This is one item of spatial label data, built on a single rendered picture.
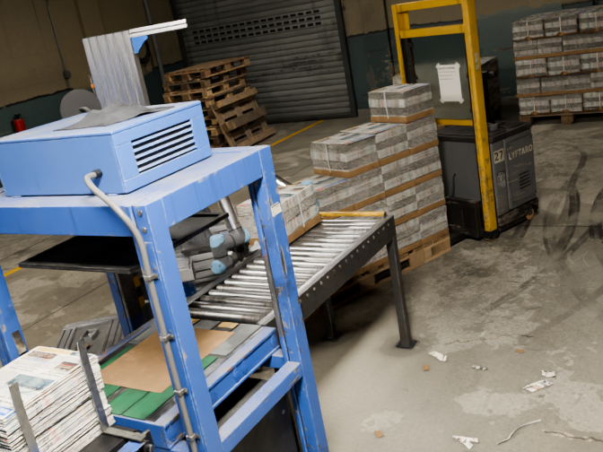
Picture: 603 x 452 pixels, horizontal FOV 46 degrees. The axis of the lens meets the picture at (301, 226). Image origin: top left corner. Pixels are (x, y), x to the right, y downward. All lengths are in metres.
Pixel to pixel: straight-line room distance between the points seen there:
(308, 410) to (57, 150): 1.38
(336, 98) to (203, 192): 9.97
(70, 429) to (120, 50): 2.29
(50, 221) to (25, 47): 9.25
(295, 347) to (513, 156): 3.41
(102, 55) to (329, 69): 8.30
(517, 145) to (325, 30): 6.72
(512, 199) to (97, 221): 4.15
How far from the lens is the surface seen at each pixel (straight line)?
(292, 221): 3.83
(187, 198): 2.22
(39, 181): 2.56
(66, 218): 2.34
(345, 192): 4.79
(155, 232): 2.11
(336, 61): 12.06
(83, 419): 2.47
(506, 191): 5.79
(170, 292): 2.17
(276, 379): 2.73
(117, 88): 4.12
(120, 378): 2.83
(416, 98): 5.20
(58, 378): 2.36
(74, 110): 3.14
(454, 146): 5.83
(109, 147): 2.27
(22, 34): 11.59
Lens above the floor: 2.02
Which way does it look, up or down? 17 degrees down
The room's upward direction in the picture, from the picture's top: 11 degrees counter-clockwise
